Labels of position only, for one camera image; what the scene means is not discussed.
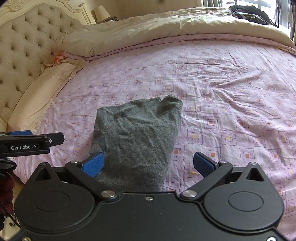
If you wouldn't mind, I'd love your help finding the beige tufted headboard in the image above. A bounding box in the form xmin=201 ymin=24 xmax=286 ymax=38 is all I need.
xmin=1 ymin=1 xmax=95 ymax=131

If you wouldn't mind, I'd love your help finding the bedside lamp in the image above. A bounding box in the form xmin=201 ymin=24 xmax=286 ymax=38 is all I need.
xmin=93 ymin=5 xmax=111 ymax=23

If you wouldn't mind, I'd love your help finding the beige duvet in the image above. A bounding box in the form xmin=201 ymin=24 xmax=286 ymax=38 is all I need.
xmin=58 ymin=8 xmax=294 ymax=58

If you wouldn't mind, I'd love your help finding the dark clothes pile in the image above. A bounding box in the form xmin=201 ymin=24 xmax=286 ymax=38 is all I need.
xmin=229 ymin=5 xmax=278 ymax=28

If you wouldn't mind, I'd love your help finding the orange patterned pillow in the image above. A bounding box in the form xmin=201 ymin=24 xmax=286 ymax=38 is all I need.
xmin=54 ymin=53 xmax=67 ymax=64

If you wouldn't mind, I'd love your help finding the dark grey knitted garment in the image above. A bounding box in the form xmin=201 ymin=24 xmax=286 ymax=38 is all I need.
xmin=88 ymin=95 xmax=183 ymax=192

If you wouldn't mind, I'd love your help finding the beige pillow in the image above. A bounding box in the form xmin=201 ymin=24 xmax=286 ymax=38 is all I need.
xmin=6 ymin=62 xmax=78 ymax=132

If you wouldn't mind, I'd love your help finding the pink patterned bed sheet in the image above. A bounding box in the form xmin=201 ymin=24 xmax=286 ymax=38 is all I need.
xmin=15 ymin=36 xmax=295 ymax=240

